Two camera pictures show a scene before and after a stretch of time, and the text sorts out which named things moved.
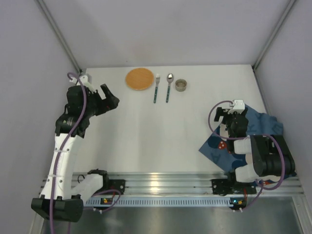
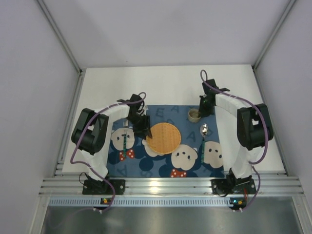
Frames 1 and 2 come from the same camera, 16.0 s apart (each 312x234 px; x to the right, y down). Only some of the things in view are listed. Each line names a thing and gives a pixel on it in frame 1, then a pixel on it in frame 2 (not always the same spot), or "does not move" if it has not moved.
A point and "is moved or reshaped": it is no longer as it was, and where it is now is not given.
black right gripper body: [229, 117] -> [204, 110]
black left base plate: [113, 184] does not move
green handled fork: [157, 80] -> [125, 126]
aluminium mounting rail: [195, 184] does not move
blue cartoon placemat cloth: [217, 149] is moved or reshaped
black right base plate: [223, 186] does not move
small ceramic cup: [181, 85] -> [194, 115]
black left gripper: [100, 98] -> [143, 127]
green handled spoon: [169, 78] -> [204, 130]
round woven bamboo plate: [139, 79] -> [166, 138]
